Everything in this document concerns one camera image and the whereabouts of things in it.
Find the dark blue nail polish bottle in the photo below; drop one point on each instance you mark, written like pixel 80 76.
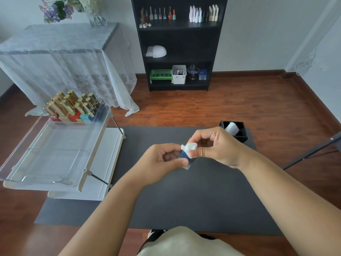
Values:
pixel 186 159

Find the green plastic basket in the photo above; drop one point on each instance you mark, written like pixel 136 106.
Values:
pixel 160 75

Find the clear glass vase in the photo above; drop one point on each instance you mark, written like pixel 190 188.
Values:
pixel 97 19

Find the group of gold-capped polish bottles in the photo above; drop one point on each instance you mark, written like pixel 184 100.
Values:
pixel 70 105

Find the person's right forearm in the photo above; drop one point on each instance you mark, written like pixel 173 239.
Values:
pixel 287 205

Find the row of coloured polish bottles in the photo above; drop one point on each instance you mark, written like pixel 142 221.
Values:
pixel 158 14

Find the row of white pink bottles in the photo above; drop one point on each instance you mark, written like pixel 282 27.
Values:
pixel 203 14

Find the black metal stand leg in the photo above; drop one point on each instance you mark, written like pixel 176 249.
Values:
pixel 311 151

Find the glass footed dish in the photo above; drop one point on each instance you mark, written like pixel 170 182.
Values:
pixel 192 70

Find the black bookshelf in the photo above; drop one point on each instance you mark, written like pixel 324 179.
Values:
pixel 181 37

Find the cream garment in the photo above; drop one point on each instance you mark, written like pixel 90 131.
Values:
pixel 183 242

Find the person's left thumb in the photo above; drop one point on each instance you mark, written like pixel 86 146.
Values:
pixel 175 164

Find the white cotton wipe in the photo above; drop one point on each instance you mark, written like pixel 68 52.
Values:
pixel 189 148

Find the black table mat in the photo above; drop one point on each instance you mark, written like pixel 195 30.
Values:
pixel 207 199

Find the purple and white flower bouquet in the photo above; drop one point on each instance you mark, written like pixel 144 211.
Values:
pixel 60 9

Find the white nail lamp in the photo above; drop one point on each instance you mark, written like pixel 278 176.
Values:
pixel 157 51

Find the person's right thumb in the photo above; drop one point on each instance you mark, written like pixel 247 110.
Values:
pixel 201 153

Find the person's right hand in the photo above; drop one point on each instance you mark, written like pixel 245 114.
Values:
pixel 226 147

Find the person's left forearm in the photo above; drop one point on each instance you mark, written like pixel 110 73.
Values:
pixel 106 218

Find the black clothing piece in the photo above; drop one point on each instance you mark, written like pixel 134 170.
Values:
pixel 155 233

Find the white trolley cart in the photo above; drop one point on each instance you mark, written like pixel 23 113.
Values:
pixel 106 162

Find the black square bin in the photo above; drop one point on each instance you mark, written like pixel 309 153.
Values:
pixel 243 133

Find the white storage box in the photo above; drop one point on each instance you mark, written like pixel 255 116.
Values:
pixel 179 75

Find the person's left hand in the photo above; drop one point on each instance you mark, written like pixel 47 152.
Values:
pixel 153 163

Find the blue translucent box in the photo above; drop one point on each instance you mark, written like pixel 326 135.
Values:
pixel 202 75

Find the clear acrylic organizer tray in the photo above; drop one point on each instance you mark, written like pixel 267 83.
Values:
pixel 53 151

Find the table with white lace cloth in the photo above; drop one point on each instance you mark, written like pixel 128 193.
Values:
pixel 61 58

